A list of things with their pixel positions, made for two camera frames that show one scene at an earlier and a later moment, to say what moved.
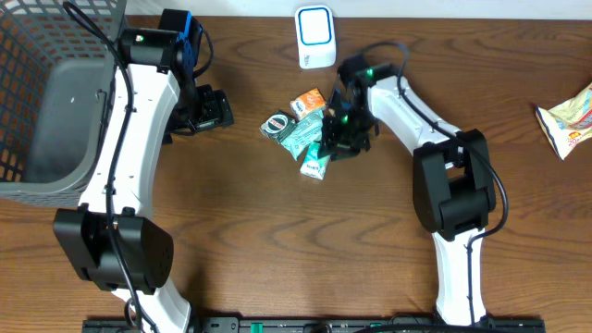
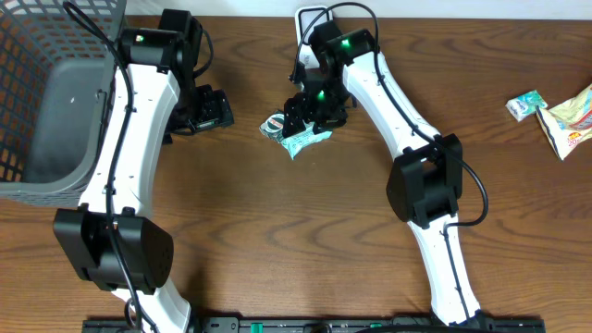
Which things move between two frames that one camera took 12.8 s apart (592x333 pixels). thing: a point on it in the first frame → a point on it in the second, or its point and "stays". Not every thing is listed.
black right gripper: [331, 141] → [306, 112]
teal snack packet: [306, 130] stays
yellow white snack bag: [568, 123] stays
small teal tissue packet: [312, 165] → [525, 105]
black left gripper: [213, 116] stays
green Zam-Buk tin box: [277, 125] stays
